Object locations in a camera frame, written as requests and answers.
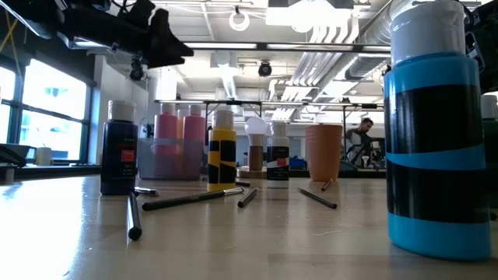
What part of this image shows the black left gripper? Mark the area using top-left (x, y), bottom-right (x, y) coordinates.
top-left (96, 0), bottom-right (195, 69)

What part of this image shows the large pink paint bottle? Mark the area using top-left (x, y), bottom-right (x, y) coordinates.
top-left (153, 101), bottom-right (179, 178)
top-left (182, 103), bottom-right (206, 178)

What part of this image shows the small yellow paint bottle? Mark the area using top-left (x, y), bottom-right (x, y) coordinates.
top-left (206, 108), bottom-right (237, 193)

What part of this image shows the small purple paint bottle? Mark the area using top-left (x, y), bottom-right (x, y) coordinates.
top-left (100, 100), bottom-right (139, 197)

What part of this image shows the small white paint bottle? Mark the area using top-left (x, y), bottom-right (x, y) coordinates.
top-left (266, 121), bottom-right (291, 190)

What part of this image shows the orange cup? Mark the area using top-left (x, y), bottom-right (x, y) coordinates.
top-left (304, 124), bottom-right (344, 183)

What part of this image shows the small light blue paint bottle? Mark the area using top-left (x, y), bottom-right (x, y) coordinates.
top-left (383, 0), bottom-right (492, 262)

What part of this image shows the black overhead beam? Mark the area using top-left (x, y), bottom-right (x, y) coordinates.
top-left (182, 41), bottom-right (392, 52)

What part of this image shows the grey plastic bin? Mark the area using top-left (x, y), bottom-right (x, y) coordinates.
top-left (137, 137), bottom-right (206, 181)

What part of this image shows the white bulb brass lamp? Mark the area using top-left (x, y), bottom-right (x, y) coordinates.
top-left (236, 115), bottom-right (273, 180)

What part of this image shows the white ceiling light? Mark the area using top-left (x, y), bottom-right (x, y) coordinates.
top-left (266, 5), bottom-right (353, 28)

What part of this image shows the person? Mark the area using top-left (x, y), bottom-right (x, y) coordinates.
top-left (345, 117), bottom-right (386, 169)

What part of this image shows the white mug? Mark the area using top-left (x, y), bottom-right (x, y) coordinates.
top-left (35, 146), bottom-right (53, 167)

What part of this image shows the white ring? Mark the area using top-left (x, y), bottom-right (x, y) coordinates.
top-left (228, 9), bottom-right (251, 32)

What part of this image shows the silver ventilation duct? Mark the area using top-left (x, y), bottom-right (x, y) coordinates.
top-left (287, 0), bottom-right (413, 98)

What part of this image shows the black window frame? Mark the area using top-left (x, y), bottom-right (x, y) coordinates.
top-left (0, 54), bottom-right (96, 168)

